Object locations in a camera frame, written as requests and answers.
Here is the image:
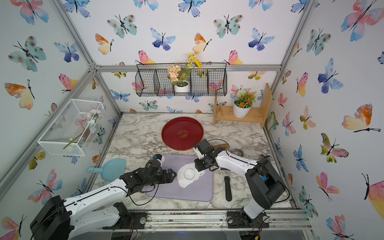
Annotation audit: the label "round cut dough wrapper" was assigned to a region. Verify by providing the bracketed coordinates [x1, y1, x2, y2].
[184, 168, 197, 181]

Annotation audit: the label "white dough piece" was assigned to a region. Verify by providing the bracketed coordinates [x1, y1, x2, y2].
[177, 163, 205, 189]

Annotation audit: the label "red round tray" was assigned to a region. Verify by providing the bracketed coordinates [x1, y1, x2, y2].
[161, 117, 204, 151]

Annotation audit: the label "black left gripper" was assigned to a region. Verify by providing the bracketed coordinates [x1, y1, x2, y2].
[144, 168, 178, 187]

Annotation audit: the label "black wire wall basket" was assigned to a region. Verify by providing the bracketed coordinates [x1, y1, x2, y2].
[133, 62, 228, 97]

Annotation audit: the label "white mesh wall basket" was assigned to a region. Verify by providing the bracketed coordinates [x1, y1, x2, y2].
[37, 99, 106, 157]

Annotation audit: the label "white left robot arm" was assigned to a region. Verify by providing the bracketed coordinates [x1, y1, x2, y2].
[30, 155, 177, 240]

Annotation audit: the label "white ribbed flower pot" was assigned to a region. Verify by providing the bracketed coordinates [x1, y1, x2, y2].
[233, 100, 252, 119]

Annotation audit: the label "teal plastic scoop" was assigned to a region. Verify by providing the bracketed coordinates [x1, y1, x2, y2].
[87, 159, 127, 182]

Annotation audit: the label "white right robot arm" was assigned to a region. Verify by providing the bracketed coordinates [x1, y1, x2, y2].
[194, 139, 286, 220]

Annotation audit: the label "black handled strainer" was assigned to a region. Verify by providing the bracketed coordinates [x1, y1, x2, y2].
[221, 168, 233, 202]

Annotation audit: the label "orange flower plant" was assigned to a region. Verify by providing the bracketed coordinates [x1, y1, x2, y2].
[234, 89, 256, 109]

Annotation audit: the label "pink artificial flower stem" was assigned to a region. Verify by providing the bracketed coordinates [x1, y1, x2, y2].
[63, 109, 103, 150]

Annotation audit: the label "wooden shelf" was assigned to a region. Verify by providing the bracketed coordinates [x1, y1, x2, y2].
[213, 84, 273, 126]

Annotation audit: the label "white pot with flowers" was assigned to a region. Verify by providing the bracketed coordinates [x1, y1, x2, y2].
[167, 53, 203, 94]

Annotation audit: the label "lavender silicone mat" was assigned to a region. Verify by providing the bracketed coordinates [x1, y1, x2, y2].
[144, 154, 214, 202]

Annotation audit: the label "green paper packet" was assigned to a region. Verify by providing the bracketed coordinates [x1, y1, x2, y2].
[265, 111, 279, 131]

